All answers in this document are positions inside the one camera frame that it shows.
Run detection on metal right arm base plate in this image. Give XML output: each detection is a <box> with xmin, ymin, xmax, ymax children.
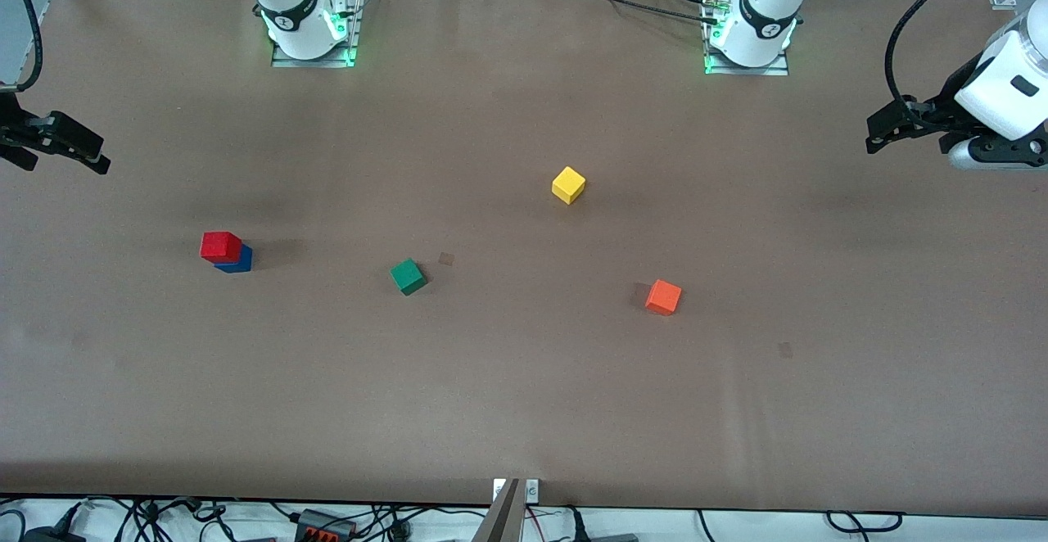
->
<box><xmin>270</xmin><ymin>0</ymin><xmax>362</xmax><ymax>69</ymax></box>

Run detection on grey metal camera stand bar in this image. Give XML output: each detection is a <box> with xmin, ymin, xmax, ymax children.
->
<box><xmin>473</xmin><ymin>478</ymin><xmax>526</xmax><ymax>542</ymax></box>

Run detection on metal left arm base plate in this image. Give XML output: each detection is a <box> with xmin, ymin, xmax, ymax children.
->
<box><xmin>704</xmin><ymin>49</ymin><xmax>791</xmax><ymax>77</ymax></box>

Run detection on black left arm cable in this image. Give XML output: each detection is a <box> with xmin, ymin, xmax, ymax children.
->
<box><xmin>883</xmin><ymin>0</ymin><xmax>983</xmax><ymax>111</ymax></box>

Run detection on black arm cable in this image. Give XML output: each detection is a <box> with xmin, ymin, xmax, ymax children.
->
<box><xmin>0</xmin><ymin>0</ymin><xmax>43</xmax><ymax>94</ymax></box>
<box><xmin>883</xmin><ymin>0</ymin><xmax>983</xmax><ymax>111</ymax></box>

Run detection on orange cube block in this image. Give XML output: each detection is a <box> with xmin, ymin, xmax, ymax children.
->
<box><xmin>644</xmin><ymin>279</ymin><xmax>683</xmax><ymax>316</ymax></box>

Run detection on yellow cube block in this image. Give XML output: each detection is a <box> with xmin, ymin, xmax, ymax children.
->
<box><xmin>551</xmin><ymin>166</ymin><xmax>587</xmax><ymax>206</ymax></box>

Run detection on long black table cable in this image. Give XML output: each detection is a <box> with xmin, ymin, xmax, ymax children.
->
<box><xmin>536</xmin><ymin>0</ymin><xmax>720</xmax><ymax>25</ymax></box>

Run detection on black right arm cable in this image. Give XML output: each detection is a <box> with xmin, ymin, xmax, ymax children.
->
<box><xmin>0</xmin><ymin>0</ymin><xmax>43</xmax><ymax>94</ymax></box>

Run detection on black looped cable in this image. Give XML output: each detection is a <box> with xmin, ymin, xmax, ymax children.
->
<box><xmin>825</xmin><ymin>511</ymin><xmax>904</xmax><ymax>535</ymax></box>

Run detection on red cube block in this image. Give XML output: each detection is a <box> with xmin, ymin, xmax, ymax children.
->
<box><xmin>200</xmin><ymin>231</ymin><xmax>244</xmax><ymax>264</ymax></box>

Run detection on blue cube block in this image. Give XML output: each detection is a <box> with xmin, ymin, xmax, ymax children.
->
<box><xmin>215</xmin><ymin>244</ymin><xmax>254</xmax><ymax>274</ymax></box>

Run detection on black connector box orange levers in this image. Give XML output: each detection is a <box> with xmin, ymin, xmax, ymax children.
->
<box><xmin>293</xmin><ymin>508</ymin><xmax>358</xmax><ymax>541</ymax></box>

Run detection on green cube block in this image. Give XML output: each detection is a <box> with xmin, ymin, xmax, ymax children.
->
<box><xmin>390</xmin><ymin>258</ymin><xmax>428</xmax><ymax>296</ymax></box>

